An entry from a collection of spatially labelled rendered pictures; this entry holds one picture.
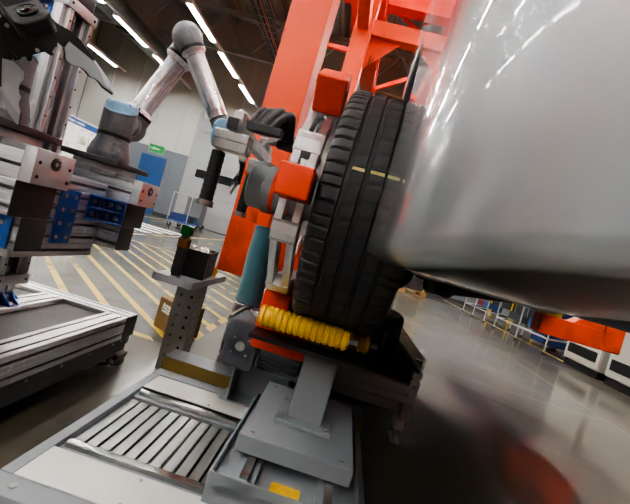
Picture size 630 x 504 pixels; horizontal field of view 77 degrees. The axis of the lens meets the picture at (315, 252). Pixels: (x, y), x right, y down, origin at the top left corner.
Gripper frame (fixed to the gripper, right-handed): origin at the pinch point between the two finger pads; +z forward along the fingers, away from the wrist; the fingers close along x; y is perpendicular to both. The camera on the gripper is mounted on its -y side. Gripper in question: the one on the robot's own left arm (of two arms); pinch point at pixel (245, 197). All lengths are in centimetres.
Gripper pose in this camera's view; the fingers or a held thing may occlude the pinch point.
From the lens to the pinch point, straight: 197.5
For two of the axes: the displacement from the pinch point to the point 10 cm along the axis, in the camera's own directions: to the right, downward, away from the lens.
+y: -1.2, 5.5, -8.3
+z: -1.4, 8.1, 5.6
